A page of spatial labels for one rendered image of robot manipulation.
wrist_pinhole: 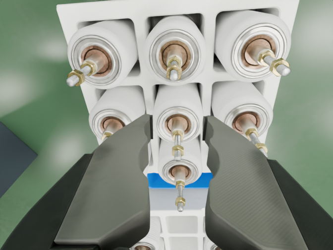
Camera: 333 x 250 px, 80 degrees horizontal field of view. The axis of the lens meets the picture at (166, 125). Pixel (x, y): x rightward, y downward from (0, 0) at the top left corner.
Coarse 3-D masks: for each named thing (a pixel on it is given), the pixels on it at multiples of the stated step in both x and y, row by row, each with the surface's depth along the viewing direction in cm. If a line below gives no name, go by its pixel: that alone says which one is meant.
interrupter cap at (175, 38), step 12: (168, 36) 28; (180, 36) 28; (192, 36) 27; (156, 48) 29; (168, 48) 29; (180, 48) 29; (192, 48) 28; (156, 60) 29; (192, 60) 29; (156, 72) 30; (192, 72) 30
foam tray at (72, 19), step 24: (120, 0) 32; (144, 0) 32; (168, 0) 32; (192, 0) 32; (216, 0) 31; (240, 0) 31; (264, 0) 31; (288, 0) 31; (72, 24) 34; (144, 24) 34; (288, 24) 33; (144, 72) 38; (216, 72) 38; (96, 96) 42; (144, 96) 41; (264, 96) 40
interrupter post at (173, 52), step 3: (171, 51) 28; (174, 51) 28; (177, 51) 28; (168, 54) 28; (171, 54) 27; (174, 54) 26; (177, 54) 27; (180, 54) 28; (168, 57) 27; (180, 57) 26
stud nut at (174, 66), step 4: (172, 64) 23; (176, 64) 23; (168, 68) 23; (172, 68) 23; (176, 68) 23; (180, 68) 23; (168, 72) 23; (180, 72) 23; (168, 76) 23; (180, 76) 23
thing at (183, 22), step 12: (168, 24) 27; (180, 24) 27; (192, 24) 29; (156, 36) 28; (144, 48) 30; (204, 48) 29; (144, 60) 31; (204, 60) 30; (168, 84) 32; (180, 84) 32
